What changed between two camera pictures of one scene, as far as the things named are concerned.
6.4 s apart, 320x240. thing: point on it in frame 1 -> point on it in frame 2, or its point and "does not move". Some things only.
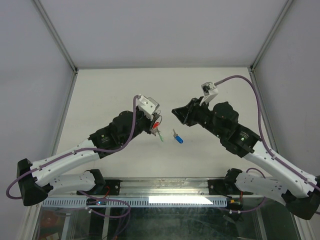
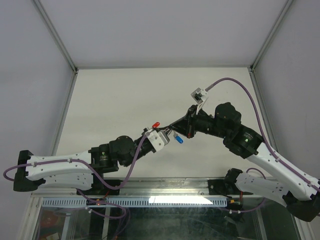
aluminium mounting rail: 162,187 does not move
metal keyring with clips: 159,112 -> 168,130
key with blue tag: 177,137 does not move
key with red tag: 155,126 does not move
